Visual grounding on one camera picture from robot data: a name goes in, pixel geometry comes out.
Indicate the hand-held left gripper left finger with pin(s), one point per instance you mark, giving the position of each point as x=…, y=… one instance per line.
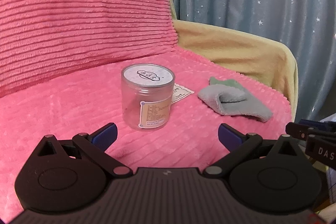
x=105, y=135

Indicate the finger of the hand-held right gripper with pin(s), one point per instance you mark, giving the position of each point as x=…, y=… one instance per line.
x=319, y=124
x=296, y=130

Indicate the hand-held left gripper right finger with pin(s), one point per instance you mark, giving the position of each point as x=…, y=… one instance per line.
x=229, y=135

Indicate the grey cleaning cloth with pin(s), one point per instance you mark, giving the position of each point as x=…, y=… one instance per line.
x=236, y=106

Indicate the clear plastic jar white lid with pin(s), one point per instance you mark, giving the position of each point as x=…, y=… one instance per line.
x=147, y=98

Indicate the white printed paper tag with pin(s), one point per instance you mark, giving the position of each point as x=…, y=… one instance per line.
x=181, y=94

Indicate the yellow-green sofa cover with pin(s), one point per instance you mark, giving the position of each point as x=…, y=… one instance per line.
x=236, y=40

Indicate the pink ribbed plush blanket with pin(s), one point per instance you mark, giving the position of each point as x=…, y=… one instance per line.
x=65, y=29

